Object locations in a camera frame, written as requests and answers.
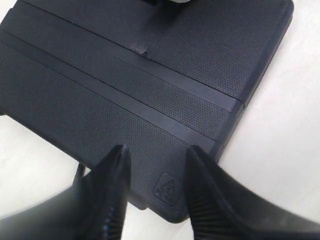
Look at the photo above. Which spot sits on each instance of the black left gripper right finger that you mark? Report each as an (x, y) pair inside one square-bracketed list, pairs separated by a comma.
[(220, 208)]

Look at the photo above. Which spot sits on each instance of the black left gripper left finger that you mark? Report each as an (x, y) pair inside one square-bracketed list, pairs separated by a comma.
[(92, 208)]

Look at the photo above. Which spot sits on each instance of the black plastic tool case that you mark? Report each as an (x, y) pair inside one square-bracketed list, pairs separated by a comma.
[(87, 75)]

